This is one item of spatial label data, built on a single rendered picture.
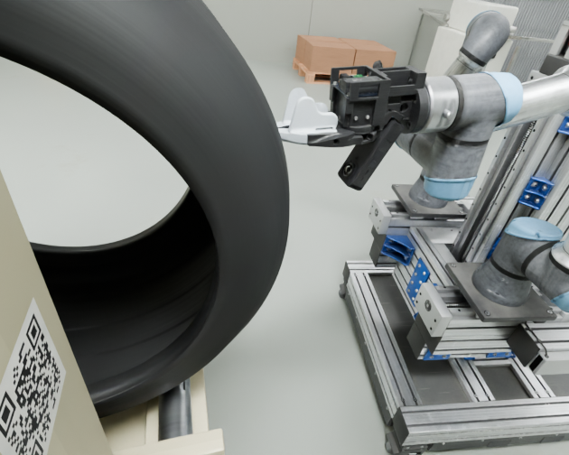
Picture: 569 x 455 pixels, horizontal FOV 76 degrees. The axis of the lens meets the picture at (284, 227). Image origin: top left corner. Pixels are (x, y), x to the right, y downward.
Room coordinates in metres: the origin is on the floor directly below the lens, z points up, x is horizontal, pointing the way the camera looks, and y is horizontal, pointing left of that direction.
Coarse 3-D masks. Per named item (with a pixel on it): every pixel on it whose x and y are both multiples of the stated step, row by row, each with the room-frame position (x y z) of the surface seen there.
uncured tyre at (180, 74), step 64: (0, 0) 0.22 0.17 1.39; (64, 0) 0.24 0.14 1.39; (128, 0) 0.26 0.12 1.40; (192, 0) 0.31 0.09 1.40; (64, 64) 0.23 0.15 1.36; (128, 64) 0.25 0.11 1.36; (192, 64) 0.27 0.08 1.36; (192, 128) 0.26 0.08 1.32; (256, 128) 0.30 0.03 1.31; (192, 192) 0.25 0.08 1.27; (256, 192) 0.28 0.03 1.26; (64, 256) 0.45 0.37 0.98; (128, 256) 0.48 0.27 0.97; (192, 256) 0.49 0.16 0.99; (256, 256) 0.28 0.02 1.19; (64, 320) 0.37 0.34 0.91; (128, 320) 0.38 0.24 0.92; (192, 320) 0.27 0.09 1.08; (128, 384) 0.23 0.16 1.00
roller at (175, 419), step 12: (180, 384) 0.28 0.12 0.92; (168, 396) 0.26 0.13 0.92; (180, 396) 0.27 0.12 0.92; (168, 408) 0.25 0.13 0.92; (180, 408) 0.25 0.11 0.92; (168, 420) 0.23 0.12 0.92; (180, 420) 0.23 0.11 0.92; (168, 432) 0.22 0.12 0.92; (180, 432) 0.22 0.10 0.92; (192, 432) 0.23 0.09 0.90
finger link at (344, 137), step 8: (336, 128) 0.47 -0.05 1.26; (312, 136) 0.45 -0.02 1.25; (320, 136) 0.45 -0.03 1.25; (328, 136) 0.45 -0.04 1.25; (336, 136) 0.45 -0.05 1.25; (344, 136) 0.44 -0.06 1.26; (352, 136) 0.45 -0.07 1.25; (360, 136) 0.46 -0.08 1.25; (312, 144) 0.44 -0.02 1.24; (320, 144) 0.44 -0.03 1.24; (328, 144) 0.44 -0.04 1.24; (336, 144) 0.44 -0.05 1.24; (344, 144) 0.45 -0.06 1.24; (352, 144) 0.45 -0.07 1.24
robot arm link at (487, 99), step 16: (464, 80) 0.53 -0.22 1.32; (480, 80) 0.54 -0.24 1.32; (496, 80) 0.54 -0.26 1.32; (512, 80) 0.55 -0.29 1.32; (464, 96) 0.51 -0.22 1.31; (480, 96) 0.52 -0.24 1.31; (496, 96) 0.53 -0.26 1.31; (512, 96) 0.53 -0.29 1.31; (464, 112) 0.51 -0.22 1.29; (480, 112) 0.52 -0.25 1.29; (496, 112) 0.52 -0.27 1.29; (512, 112) 0.53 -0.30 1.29; (448, 128) 0.51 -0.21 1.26; (464, 128) 0.52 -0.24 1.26; (480, 128) 0.52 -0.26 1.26
